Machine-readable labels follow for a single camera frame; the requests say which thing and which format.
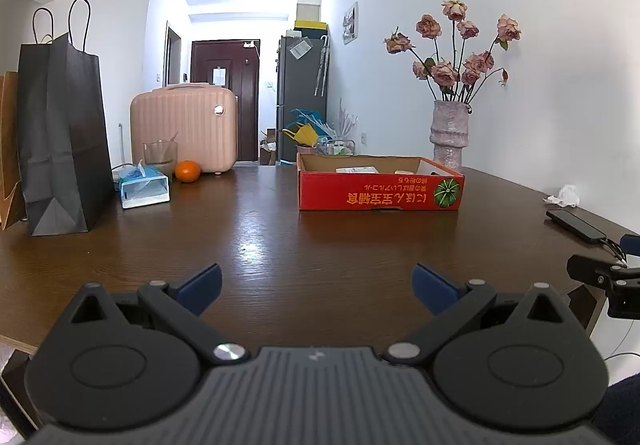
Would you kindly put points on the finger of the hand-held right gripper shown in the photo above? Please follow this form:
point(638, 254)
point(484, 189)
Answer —
point(590, 270)
point(631, 245)

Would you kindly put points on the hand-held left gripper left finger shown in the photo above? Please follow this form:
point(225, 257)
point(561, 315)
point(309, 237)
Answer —
point(200, 287)

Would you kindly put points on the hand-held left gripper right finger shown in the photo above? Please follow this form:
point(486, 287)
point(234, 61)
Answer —
point(435, 290)

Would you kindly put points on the red cardboard box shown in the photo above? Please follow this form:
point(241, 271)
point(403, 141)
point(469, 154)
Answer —
point(325, 192)

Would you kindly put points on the black smartphone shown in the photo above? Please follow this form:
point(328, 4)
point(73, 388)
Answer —
point(575, 225)

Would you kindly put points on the crumpled white tissue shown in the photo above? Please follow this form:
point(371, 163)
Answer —
point(565, 196)

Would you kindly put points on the blue tissue pack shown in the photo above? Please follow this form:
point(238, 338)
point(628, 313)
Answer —
point(145, 187)

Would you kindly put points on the orange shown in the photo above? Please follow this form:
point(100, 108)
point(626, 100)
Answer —
point(188, 171)

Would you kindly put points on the person's dark clothing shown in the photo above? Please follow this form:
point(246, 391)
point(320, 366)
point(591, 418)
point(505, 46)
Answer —
point(622, 415)

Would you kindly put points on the glass cup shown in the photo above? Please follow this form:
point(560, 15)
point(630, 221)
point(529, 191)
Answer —
point(160, 157)

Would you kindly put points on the small brown cardboard box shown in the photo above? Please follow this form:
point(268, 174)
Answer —
point(268, 150)

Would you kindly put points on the pink speckled vase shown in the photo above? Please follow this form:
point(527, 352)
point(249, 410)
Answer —
point(450, 135)

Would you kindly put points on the pink suitcase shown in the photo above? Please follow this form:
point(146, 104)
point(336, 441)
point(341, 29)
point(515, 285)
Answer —
point(185, 125)

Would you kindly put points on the small rack of bottles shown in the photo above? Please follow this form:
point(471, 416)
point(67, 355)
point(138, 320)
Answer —
point(336, 147)

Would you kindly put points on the dark brown door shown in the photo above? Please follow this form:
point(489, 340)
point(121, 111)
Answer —
point(240, 115)

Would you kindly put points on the blue yellow plastic items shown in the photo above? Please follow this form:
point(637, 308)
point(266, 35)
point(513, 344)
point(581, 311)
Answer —
point(305, 130)

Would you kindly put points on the white branch decoration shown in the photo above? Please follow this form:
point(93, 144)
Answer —
point(347, 120)

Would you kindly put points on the black paper bag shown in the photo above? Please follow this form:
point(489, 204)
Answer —
point(65, 140)

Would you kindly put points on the white paper notice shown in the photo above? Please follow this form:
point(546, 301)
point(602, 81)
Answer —
point(219, 76)

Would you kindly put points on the grey refrigerator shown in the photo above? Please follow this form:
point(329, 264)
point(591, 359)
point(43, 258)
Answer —
point(295, 95)

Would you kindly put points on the bunch of dried pink roses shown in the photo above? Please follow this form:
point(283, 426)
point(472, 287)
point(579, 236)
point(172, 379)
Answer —
point(445, 72)

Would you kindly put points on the grey side doorway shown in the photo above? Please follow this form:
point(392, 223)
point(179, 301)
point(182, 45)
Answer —
point(172, 55)

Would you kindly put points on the brown paper bag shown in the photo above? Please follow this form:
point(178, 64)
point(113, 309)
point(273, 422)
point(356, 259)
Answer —
point(9, 150)

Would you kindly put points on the folded umbrella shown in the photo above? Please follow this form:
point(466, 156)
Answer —
point(322, 67)

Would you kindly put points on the yellow box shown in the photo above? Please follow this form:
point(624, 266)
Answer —
point(310, 24)

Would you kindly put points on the wall picture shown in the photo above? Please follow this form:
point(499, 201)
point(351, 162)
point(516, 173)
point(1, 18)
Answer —
point(350, 22)

